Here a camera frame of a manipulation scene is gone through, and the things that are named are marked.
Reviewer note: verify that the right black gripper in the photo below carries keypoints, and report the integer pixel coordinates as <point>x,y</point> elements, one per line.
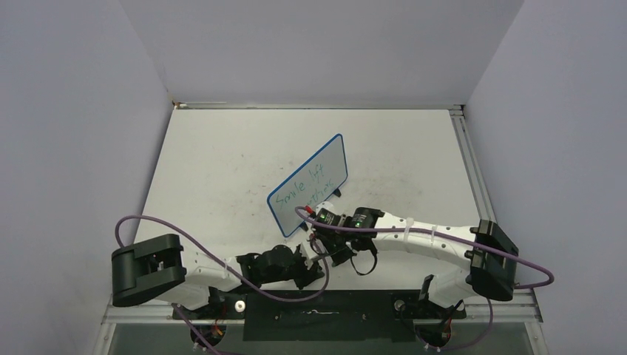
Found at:
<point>339,258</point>

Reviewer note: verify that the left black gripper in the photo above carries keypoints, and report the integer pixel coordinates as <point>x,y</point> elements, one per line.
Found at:
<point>307,274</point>

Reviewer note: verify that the blue framed whiteboard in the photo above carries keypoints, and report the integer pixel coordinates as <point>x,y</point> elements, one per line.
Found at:
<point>312,183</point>

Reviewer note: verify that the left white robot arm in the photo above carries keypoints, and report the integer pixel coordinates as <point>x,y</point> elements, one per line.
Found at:
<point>161,269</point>

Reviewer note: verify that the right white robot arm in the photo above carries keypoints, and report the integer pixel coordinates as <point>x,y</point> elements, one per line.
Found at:
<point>479,254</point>

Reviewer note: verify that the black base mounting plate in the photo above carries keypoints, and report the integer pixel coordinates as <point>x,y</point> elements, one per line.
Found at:
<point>342,315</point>

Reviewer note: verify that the aluminium frame rail right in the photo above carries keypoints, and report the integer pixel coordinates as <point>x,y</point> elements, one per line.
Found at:
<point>476,179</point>

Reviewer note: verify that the aluminium frame rail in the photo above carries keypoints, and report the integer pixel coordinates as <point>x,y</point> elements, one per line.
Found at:
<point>476,179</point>
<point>223,105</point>

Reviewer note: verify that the aluminium frame rail back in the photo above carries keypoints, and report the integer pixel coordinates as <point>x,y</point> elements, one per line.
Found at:
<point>223,105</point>

